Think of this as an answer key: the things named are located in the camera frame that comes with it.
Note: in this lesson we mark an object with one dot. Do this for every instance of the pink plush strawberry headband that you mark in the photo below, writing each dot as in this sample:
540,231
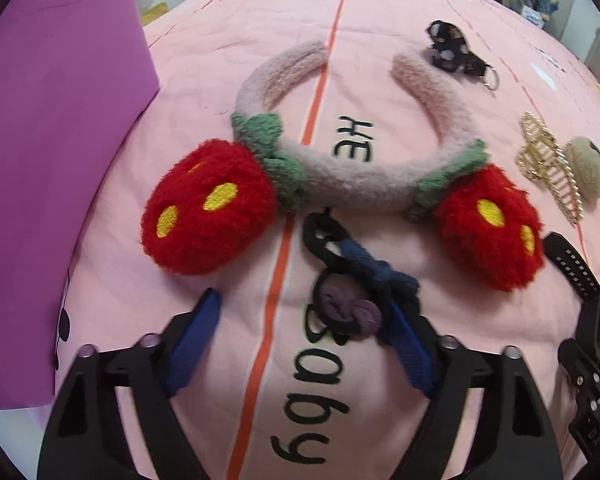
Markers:
205,210

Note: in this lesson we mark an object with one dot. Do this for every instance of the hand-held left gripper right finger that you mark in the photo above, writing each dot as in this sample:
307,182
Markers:
410,345

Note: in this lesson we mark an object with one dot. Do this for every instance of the purple plastic bin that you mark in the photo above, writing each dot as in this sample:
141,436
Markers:
55,160

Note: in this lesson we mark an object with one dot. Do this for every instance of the pink panda bedspread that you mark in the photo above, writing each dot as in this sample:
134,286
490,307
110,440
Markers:
205,85

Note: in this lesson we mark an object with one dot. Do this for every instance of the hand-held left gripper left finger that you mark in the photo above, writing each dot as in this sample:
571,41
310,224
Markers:
190,345

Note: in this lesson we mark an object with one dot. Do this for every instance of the metal hair claw clip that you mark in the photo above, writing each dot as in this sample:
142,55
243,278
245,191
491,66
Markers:
540,155

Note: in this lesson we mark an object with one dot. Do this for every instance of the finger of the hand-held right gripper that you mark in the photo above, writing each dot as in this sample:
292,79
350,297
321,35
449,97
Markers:
597,330

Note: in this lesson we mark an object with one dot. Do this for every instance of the black dotted bow hair clip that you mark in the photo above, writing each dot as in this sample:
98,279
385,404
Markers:
447,45

